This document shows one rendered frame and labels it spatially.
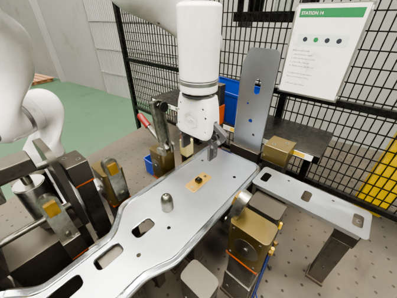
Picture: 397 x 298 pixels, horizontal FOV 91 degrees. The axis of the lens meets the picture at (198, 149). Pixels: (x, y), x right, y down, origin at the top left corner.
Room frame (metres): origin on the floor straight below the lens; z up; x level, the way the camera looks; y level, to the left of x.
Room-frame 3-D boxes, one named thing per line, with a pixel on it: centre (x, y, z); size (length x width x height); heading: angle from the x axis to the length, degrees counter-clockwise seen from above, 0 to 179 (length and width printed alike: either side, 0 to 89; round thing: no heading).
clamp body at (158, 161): (0.55, 0.13, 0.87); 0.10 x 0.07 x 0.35; 49
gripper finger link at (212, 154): (0.39, -0.04, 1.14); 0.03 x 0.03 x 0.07; 49
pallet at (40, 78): (5.25, 4.47, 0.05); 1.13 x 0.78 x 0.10; 58
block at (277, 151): (0.55, -0.28, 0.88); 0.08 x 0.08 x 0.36; 49
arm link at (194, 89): (0.43, 0.00, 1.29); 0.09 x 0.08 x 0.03; 49
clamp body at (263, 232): (0.25, -0.13, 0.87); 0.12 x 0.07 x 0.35; 49
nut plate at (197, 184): (0.43, 0.00, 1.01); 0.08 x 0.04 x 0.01; 139
